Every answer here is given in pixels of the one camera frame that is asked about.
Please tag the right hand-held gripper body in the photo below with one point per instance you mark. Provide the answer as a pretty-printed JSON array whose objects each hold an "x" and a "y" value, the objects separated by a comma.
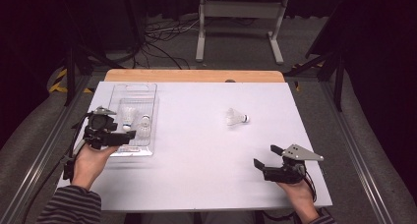
[{"x": 282, "y": 173}]

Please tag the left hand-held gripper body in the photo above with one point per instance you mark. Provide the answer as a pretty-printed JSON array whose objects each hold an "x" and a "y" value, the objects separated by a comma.
[{"x": 100, "y": 132}]

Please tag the white feather shuttlecock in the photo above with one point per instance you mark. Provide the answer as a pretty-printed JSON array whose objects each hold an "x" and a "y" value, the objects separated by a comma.
[
  {"x": 234, "y": 117},
  {"x": 128, "y": 116},
  {"x": 144, "y": 127}
]

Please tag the clear plastic container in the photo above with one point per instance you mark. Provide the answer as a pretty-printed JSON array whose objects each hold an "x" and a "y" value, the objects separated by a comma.
[{"x": 134, "y": 93}]

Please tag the person's right hand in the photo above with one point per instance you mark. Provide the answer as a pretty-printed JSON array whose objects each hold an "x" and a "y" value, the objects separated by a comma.
[{"x": 298, "y": 196}]

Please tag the person's left hand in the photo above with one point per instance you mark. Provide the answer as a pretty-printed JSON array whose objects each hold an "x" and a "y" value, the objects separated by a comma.
[{"x": 90, "y": 165}]

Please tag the white table cover board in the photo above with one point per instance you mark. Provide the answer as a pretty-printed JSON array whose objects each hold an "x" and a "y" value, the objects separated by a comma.
[{"x": 203, "y": 184}]

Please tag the black metal stand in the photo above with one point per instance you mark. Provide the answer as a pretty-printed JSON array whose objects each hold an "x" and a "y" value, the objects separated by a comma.
[
  {"x": 339, "y": 86},
  {"x": 70, "y": 76}
]

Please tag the yellow black floor tape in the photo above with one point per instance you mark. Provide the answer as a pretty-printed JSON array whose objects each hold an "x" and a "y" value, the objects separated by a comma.
[{"x": 60, "y": 74}]

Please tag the aluminium rail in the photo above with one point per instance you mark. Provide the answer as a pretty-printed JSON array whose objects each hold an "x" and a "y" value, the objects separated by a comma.
[
  {"x": 34, "y": 175},
  {"x": 355, "y": 152}
]

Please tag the grey metal desk frame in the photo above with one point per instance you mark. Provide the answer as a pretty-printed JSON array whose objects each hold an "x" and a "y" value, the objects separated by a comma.
[{"x": 242, "y": 9}]

